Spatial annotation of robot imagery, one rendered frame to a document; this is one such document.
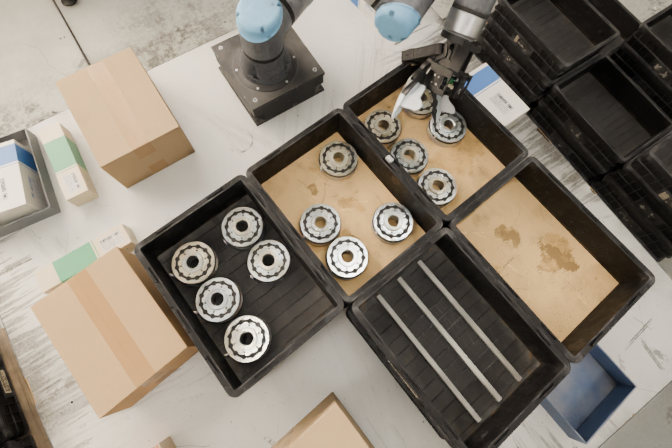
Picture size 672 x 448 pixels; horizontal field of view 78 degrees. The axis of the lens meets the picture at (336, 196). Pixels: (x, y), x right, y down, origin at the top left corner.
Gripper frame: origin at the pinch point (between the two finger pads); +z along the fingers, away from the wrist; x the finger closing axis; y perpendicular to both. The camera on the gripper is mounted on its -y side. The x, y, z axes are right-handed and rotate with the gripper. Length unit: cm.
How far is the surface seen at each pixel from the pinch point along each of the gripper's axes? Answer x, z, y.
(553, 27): 110, -28, -37
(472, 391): 6, 47, 43
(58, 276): -64, 64, -33
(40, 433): -69, 148, -41
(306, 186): -11.5, 27.3, -14.0
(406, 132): 15.0, 9.3, -11.5
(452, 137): 22.0, 5.5, -1.9
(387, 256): -0.1, 32.7, 10.7
